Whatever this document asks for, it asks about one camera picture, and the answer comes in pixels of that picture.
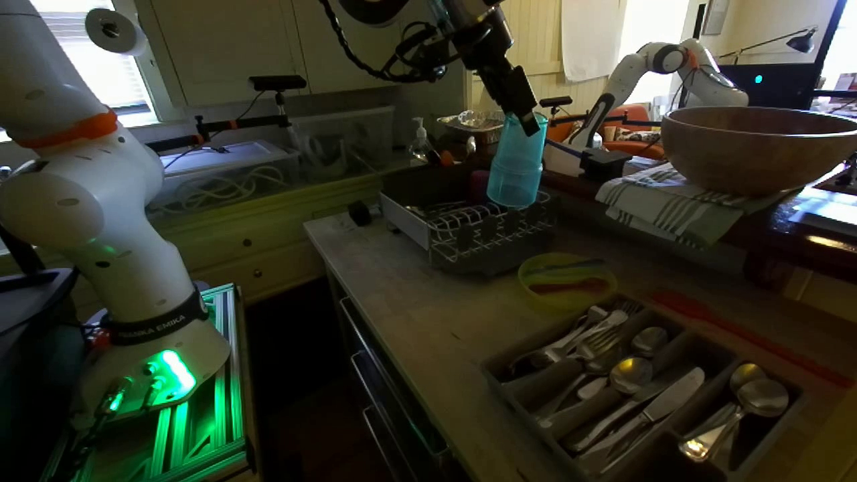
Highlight striped grey cloth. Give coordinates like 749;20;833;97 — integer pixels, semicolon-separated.
593;163;781;255

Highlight yellow drawer cabinet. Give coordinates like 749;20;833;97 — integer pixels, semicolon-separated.
150;170;387;309

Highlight grey cutlery tray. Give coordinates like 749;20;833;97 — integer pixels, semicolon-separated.
480;293;812;482

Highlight green plastic plate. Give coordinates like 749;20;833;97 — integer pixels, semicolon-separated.
514;249;621;310

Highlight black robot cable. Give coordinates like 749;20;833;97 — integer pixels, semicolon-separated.
315;0;451;87

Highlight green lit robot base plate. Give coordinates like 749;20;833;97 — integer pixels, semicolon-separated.
50;282;259;482

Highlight large silver serving spoon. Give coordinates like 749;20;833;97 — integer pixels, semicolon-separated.
678;358;792;467

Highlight metal wire dish rack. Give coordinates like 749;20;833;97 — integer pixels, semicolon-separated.
376;186;559;278

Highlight black desk lamp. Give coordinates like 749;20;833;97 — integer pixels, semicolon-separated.
717;25;820;65

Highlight silver table knife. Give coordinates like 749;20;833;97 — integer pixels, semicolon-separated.
569;365;708;459

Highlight silver table spoon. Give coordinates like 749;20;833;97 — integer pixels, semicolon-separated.
538;353;658;439

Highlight dark monitor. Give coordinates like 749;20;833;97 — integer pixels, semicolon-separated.
717;61;824;112

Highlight silver fork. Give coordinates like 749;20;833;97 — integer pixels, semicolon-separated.
532;324;628;381
544;305;616;358

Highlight large wooden bowl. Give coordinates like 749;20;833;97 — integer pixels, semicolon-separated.
662;104;857;202

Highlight white bin with cables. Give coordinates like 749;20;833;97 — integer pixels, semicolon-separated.
145;104;401;219

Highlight black camera on stand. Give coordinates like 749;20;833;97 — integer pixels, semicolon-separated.
145;72;309;154

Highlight small black knob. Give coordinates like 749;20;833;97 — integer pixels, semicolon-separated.
346;199;376;229

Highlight white hanging towel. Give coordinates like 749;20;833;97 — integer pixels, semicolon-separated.
559;0;628;87

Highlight teal translucent plastic cup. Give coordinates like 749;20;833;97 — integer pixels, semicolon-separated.
485;111;552;211

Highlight dark table drawers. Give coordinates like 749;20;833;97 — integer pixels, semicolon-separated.
324;273;471;482

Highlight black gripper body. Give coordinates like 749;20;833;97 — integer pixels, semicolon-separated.
454;5;541;117

